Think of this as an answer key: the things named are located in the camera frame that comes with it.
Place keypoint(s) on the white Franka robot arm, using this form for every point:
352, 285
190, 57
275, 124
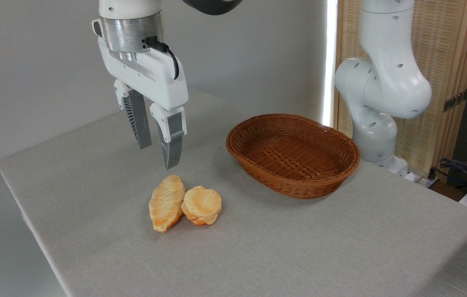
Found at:
382, 90

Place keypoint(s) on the brown wicker basket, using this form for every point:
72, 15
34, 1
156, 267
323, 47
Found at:
291, 159

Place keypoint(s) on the dark metal screen hinge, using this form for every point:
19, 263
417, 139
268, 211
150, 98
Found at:
456, 100

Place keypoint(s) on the grey tablecloth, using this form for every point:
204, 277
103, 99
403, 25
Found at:
258, 247

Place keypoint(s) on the long golden bread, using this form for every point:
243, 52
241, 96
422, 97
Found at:
166, 204

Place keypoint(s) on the white power strip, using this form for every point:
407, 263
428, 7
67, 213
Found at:
422, 180

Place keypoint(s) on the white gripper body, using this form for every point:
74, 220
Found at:
155, 80

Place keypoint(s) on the round golden bread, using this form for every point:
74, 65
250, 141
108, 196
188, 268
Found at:
202, 204

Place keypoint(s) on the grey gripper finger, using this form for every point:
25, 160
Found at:
139, 119
172, 144

